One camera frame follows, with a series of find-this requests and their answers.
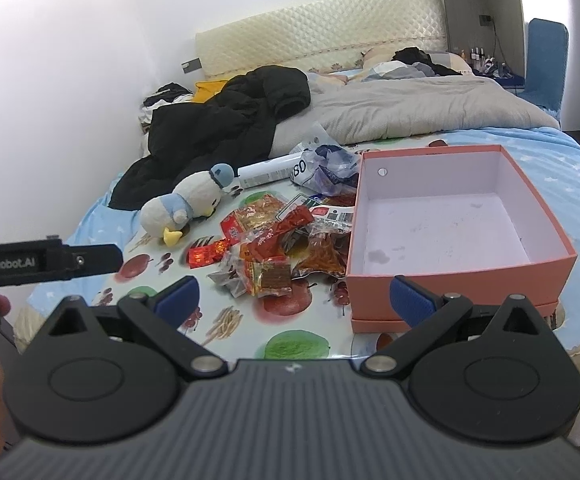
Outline spicy strips clear snack pack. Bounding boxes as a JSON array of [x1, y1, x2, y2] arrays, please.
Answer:
[[291, 205, 354, 278]]

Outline red brown tofu snack pack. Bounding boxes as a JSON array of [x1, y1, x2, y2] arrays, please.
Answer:
[[209, 245, 292, 298]]

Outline small red snack packet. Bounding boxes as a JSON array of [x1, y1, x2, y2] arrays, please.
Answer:
[[187, 238, 230, 269]]

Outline pink cardboard box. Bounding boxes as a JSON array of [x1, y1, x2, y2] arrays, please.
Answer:
[[345, 145, 576, 334]]

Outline penguin plush toy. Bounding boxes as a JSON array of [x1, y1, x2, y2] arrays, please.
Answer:
[[139, 164, 235, 247]]

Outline orange snack packet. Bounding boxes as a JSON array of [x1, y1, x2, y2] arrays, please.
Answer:
[[220, 192, 286, 245]]

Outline red snack bag white text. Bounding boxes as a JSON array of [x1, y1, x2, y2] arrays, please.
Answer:
[[239, 206, 314, 262]]

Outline blue white plastic bag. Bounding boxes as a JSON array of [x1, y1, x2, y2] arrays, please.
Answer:
[[290, 122, 362, 197]]

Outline white tube bottle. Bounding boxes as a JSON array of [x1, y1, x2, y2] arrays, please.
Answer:
[[237, 153, 301, 190]]

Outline blue star bedsheet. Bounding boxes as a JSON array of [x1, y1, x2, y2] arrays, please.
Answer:
[[14, 128, 580, 367]]

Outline black puffer jacket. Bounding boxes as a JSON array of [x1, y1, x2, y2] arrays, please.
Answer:
[[109, 65, 311, 210]]

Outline grey blanket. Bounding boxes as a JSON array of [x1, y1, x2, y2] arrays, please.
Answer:
[[269, 76, 559, 157]]

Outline blue chair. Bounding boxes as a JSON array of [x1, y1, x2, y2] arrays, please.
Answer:
[[519, 18, 569, 116]]

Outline cream quilted headboard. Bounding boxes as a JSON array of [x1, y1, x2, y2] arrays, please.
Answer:
[[196, 0, 447, 79]]

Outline grey bedside shelf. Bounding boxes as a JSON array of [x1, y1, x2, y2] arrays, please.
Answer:
[[444, 0, 525, 76]]

